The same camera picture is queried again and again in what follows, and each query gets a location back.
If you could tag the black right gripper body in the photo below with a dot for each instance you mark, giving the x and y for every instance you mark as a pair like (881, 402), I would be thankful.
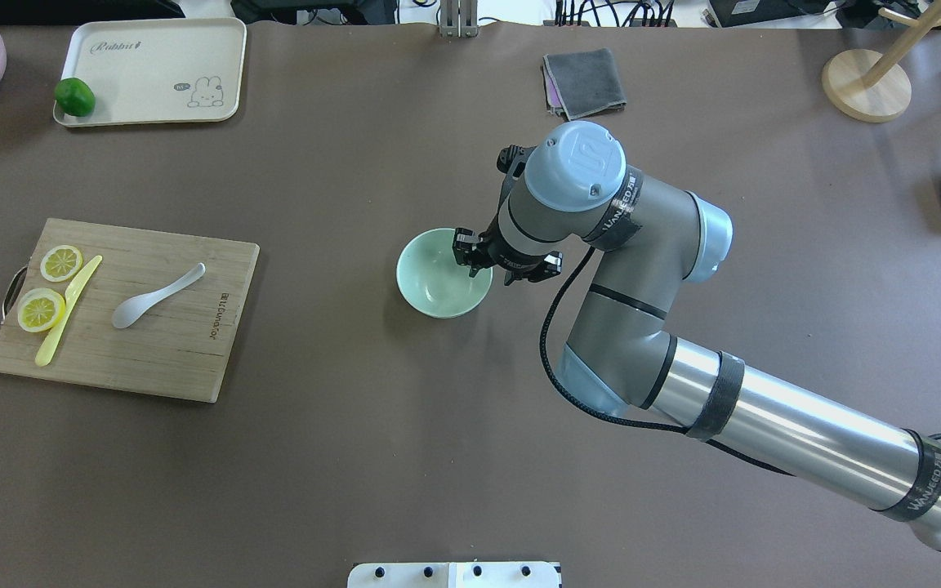
(515, 260)

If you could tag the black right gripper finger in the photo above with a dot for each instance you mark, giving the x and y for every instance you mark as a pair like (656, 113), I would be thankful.
(466, 247)
(476, 266)

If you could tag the mint green bowl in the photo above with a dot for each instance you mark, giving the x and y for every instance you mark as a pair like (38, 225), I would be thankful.
(433, 283)

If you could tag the white ceramic spoon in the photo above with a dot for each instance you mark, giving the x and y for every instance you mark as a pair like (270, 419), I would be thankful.
(135, 307)

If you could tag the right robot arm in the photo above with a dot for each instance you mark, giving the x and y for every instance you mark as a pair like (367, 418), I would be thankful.
(794, 320)

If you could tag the stacked lemon slices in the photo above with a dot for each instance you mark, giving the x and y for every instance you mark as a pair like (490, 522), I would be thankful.
(61, 263)

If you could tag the green lime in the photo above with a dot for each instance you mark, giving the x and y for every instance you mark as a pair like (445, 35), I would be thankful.
(75, 97)

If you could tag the yellow plastic knife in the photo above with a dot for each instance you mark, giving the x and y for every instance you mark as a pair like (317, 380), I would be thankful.
(73, 292)

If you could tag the grey folded cloth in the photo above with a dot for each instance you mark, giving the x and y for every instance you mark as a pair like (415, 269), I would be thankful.
(582, 84)

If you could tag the cream rabbit tray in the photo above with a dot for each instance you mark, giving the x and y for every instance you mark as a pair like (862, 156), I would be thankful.
(157, 71)

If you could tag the wooden cutting board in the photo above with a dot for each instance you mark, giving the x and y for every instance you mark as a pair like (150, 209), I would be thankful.
(158, 315)

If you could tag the wooden mug tree stand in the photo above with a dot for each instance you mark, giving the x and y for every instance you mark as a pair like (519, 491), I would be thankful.
(869, 86)

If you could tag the lemon slice near handle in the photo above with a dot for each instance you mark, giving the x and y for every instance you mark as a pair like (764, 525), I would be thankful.
(39, 310)

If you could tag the aluminium frame post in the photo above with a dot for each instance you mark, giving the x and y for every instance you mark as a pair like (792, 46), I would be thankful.
(458, 18)

